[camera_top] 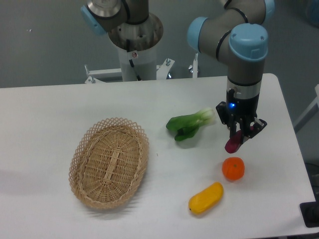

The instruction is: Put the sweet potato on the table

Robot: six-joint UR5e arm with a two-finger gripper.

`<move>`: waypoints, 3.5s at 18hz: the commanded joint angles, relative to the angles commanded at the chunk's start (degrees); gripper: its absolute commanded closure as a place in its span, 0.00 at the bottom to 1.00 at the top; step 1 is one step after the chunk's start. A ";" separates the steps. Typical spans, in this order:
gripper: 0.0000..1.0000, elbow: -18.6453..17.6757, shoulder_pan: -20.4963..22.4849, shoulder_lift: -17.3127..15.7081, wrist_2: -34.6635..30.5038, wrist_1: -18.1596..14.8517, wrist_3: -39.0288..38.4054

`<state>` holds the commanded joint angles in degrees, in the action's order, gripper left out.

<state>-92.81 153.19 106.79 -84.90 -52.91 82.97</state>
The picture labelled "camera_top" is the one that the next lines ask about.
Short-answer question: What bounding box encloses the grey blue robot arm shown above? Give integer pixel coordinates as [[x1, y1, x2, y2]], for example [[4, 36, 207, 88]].
[[81, 0, 275, 152]]

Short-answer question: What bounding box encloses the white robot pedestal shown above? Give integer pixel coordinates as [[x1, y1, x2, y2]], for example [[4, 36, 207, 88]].
[[85, 13, 175, 84]]

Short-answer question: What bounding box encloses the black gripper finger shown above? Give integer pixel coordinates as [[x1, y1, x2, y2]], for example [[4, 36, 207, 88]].
[[240, 118, 267, 144], [228, 117, 241, 144]]

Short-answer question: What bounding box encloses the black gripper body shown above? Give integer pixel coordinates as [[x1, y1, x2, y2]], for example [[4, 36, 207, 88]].
[[216, 88, 259, 130]]

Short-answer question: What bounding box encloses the black cable on pedestal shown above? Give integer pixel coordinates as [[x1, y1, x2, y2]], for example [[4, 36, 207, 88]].
[[125, 39, 142, 82]]

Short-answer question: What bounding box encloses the woven wicker basket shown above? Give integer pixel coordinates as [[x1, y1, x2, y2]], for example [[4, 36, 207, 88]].
[[69, 118, 149, 210]]

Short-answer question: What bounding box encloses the yellow mango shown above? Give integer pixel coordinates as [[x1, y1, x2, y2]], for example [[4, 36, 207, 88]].
[[188, 182, 224, 215]]

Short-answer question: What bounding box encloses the green bok choy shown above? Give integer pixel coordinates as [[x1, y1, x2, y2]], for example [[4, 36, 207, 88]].
[[165, 108, 215, 141]]

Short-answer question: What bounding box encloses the orange tangerine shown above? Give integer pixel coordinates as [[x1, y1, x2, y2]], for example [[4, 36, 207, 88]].
[[222, 157, 245, 181]]

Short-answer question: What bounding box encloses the white metal frame right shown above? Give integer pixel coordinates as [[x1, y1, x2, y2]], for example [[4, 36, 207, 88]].
[[293, 85, 319, 133]]

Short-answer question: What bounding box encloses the black device at table edge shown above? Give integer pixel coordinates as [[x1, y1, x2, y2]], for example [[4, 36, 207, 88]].
[[300, 202, 319, 228]]

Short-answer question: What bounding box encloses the purple sweet potato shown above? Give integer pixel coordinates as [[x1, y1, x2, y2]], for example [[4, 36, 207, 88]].
[[225, 130, 250, 153]]

